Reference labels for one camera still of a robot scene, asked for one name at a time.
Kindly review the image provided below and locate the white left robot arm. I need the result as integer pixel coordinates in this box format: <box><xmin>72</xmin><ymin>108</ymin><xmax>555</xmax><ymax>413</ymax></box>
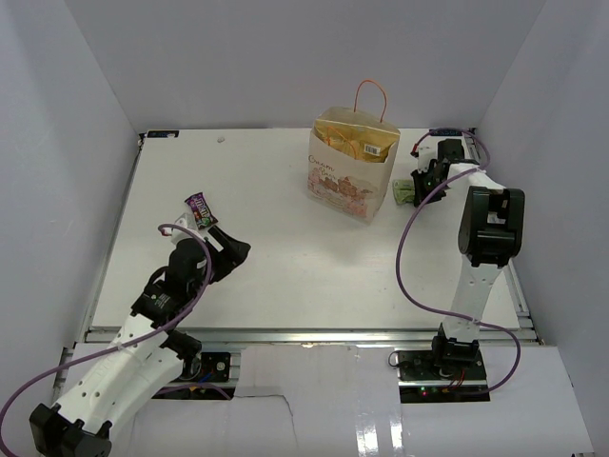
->
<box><xmin>29</xmin><ymin>224</ymin><xmax>251</xmax><ymax>456</ymax></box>

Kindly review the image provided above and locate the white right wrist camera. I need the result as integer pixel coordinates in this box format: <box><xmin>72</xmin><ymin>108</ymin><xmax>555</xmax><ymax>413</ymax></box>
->
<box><xmin>411</xmin><ymin>146</ymin><xmax>438</xmax><ymax>173</ymax></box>

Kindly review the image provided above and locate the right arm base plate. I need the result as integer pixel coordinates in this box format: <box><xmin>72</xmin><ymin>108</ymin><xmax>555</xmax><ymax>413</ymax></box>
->
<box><xmin>387</xmin><ymin>349</ymin><xmax>490</xmax><ymax>405</ymax></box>

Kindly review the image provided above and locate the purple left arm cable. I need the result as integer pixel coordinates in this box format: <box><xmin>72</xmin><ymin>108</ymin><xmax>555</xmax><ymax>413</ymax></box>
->
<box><xmin>0</xmin><ymin>223</ymin><xmax>235</xmax><ymax>453</ymax></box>

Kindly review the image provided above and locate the light green snack pouch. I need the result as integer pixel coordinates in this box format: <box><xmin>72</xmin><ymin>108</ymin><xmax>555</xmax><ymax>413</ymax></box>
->
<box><xmin>391</xmin><ymin>179</ymin><xmax>415</xmax><ymax>206</ymax></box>

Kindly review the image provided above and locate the brown m&m's candy pack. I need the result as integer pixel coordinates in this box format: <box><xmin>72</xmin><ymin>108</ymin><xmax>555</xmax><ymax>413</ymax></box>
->
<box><xmin>185</xmin><ymin>192</ymin><xmax>218</xmax><ymax>229</ymax></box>

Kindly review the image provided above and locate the cream paper gift bag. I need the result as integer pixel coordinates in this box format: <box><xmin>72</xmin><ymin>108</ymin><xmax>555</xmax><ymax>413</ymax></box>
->
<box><xmin>307</xmin><ymin>79</ymin><xmax>401</xmax><ymax>224</ymax></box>

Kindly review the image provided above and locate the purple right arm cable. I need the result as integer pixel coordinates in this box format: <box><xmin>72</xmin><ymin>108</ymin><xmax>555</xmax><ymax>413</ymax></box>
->
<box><xmin>395</xmin><ymin>130</ymin><xmax>522</xmax><ymax>394</ymax></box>

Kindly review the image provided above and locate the aluminium front rail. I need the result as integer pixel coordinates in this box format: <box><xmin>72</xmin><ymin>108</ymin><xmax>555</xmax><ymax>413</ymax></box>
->
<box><xmin>84</xmin><ymin>327</ymin><xmax>448</xmax><ymax>345</ymax></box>

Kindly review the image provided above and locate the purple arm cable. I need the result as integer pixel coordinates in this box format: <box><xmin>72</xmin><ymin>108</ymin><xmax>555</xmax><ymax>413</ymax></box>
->
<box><xmin>395</xmin><ymin>130</ymin><xmax>522</xmax><ymax>394</ymax></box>
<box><xmin>0</xmin><ymin>223</ymin><xmax>235</xmax><ymax>453</ymax></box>

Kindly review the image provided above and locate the brown potato chips bag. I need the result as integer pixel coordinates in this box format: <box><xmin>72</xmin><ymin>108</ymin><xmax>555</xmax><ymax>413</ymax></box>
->
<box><xmin>313</xmin><ymin>118</ymin><xmax>401</xmax><ymax>163</ymax></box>

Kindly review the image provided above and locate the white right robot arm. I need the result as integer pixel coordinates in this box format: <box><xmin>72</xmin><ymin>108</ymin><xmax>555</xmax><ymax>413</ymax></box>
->
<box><xmin>411</xmin><ymin>138</ymin><xmax>525</xmax><ymax>380</ymax></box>

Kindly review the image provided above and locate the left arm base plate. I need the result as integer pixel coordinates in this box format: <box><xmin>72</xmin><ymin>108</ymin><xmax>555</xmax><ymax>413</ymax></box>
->
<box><xmin>166</xmin><ymin>331</ymin><xmax>231</xmax><ymax>383</ymax></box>

